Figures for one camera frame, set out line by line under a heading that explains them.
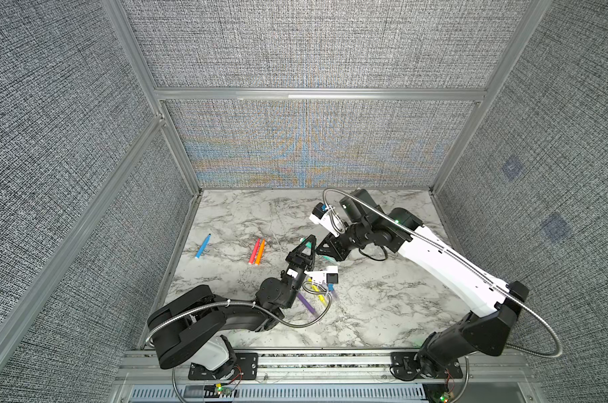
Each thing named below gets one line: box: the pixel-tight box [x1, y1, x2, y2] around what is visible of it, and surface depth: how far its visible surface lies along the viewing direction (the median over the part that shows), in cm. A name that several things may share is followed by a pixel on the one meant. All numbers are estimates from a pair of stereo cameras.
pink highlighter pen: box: [248, 237, 262, 265], surface depth 100 cm
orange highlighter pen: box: [255, 238, 267, 266], surface depth 99 cm
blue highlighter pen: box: [194, 233, 212, 259], surface depth 102 cm
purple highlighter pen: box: [297, 292, 318, 318], surface depth 87 cm
